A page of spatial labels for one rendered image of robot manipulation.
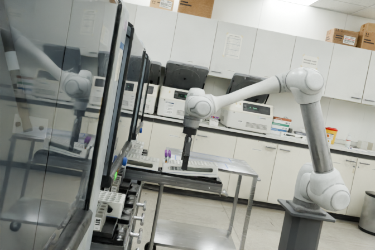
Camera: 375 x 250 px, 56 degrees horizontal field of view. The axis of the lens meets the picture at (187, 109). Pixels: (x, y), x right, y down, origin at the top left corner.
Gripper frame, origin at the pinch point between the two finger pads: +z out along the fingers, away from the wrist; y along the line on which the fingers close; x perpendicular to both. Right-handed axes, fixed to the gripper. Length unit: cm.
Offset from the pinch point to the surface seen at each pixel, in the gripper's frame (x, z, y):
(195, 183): -7.3, 8.1, -6.7
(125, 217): 23, 5, -74
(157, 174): 13.2, 6.3, -6.7
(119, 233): 23, 5, -87
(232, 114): -69, -21, 230
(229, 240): -46, 59, 49
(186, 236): -15, 59, 45
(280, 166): -140, 31, 228
